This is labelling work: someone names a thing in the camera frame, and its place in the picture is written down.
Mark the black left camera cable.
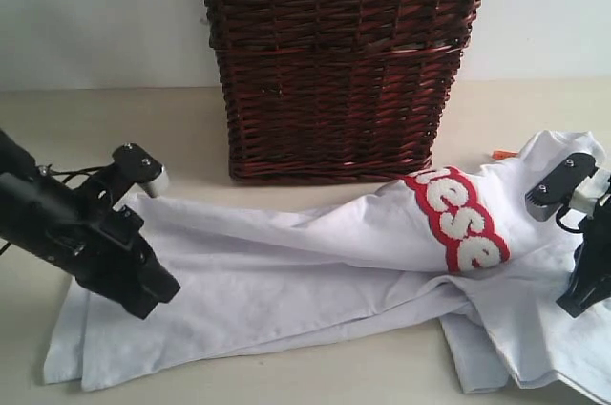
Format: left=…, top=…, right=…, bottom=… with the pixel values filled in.
left=0, top=165, right=111, bottom=253

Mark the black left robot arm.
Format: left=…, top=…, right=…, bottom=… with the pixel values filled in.
left=1, top=134, right=180, bottom=319

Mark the orange garment tag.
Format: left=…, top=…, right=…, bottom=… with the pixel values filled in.
left=492, top=150, right=517, bottom=160

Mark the dark brown wicker basket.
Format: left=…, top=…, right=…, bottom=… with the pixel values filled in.
left=204, top=0, right=481, bottom=184

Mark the black camera cable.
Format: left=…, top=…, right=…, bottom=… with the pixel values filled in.
left=0, top=165, right=111, bottom=253
left=556, top=206, right=591, bottom=237

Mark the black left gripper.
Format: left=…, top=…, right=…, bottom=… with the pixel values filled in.
left=1, top=172, right=180, bottom=320

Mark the white t-shirt with red lettering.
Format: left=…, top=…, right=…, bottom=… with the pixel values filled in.
left=43, top=131, right=610, bottom=404

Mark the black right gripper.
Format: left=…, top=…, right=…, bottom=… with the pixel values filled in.
left=556, top=195, right=610, bottom=317

